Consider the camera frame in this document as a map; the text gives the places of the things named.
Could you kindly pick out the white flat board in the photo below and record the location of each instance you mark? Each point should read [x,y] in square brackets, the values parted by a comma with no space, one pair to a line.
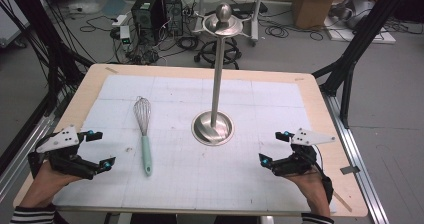
[366,34]

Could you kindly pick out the grey bag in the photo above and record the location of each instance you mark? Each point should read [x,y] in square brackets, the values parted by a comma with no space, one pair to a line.
[356,10]

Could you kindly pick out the thin wooden stick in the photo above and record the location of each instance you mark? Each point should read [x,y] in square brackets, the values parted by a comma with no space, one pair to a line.
[342,201]

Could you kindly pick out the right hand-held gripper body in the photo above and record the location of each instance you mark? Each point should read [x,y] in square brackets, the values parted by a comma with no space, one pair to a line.
[300,154]

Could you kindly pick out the black computer tower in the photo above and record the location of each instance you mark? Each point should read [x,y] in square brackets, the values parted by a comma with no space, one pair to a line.
[146,14]
[172,12]

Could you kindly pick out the person's right hand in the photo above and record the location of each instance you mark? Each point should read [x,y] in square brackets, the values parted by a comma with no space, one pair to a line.
[313,190]

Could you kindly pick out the cardboard box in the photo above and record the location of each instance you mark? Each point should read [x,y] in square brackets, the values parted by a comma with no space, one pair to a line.
[315,4]

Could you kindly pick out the aluminium frame rail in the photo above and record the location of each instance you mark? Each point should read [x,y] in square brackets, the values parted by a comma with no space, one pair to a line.
[360,157]
[23,150]

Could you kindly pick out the small white power device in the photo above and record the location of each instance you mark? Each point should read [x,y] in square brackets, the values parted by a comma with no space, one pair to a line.
[125,34]

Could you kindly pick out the black metal frame post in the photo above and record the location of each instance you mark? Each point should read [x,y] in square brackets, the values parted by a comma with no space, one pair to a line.
[46,37]
[353,50]

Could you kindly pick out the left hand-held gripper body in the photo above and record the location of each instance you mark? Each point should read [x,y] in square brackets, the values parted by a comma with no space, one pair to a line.
[63,152]

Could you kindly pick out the beige tape strip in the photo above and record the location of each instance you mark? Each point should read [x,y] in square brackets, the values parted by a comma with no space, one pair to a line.
[111,70]

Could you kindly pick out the black chair wheel base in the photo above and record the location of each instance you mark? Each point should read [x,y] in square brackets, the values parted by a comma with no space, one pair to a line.
[233,52]

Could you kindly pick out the white cabinet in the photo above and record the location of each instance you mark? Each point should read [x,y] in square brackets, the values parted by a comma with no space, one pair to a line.
[10,24]

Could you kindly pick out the person's left hand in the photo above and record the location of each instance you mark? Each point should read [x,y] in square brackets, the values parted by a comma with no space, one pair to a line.
[45,185]

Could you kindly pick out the grey tape piece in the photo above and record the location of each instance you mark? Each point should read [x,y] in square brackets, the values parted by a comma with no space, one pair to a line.
[350,170]

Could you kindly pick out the tall steel utensil stand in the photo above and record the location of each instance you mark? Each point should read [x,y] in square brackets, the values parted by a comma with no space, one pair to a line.
[216,94]

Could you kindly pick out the white grid mat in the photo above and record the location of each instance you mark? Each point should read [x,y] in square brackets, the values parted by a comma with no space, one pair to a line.
[200,177]

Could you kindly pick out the white power strip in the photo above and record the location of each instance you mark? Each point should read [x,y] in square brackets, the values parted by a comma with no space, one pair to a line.
[119,20]

